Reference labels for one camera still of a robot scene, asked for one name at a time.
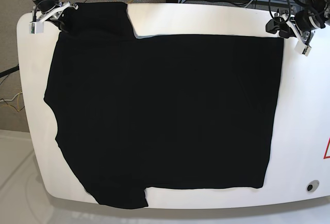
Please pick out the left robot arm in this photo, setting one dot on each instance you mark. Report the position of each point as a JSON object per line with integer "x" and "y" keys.
{"x": 316, "y": 7}

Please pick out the black T-shirt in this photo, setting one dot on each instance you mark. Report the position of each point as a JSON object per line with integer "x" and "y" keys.
{"x": 175, "y": 112}

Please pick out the round table grommet right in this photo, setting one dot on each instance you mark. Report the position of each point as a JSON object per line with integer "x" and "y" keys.
{"x": 312, "y": 186}

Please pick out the red triangle warning sticker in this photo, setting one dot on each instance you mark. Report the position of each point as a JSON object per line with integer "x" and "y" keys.
{"x": 326, "y": 155}

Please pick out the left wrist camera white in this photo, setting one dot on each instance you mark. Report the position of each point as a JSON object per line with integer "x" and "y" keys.
{"x": 302, "y": 48}

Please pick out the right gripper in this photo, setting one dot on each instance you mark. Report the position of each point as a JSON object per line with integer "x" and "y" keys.
{"x": 54, "y": 10}

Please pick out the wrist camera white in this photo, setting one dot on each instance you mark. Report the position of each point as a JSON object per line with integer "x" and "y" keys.
{"x": 302, "y": 48}
{"x": 36, "y": 27}

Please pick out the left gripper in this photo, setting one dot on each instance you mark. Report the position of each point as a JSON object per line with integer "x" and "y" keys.
{"x": 303, "y": 23}

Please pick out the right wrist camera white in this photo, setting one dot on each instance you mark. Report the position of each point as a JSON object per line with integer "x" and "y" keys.
{"x": 36, "y": 27}

